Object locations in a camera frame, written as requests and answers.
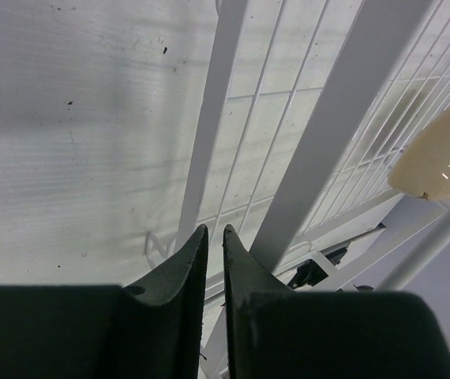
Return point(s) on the white wire dish rack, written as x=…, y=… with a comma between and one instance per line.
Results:
x=306, y=105

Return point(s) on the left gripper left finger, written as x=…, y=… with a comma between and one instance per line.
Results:
x=148, y=329

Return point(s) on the beige bowl with drawing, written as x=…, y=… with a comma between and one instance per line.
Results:
x=423, y=168

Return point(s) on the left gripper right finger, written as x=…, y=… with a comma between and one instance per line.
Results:
x=275, y=332

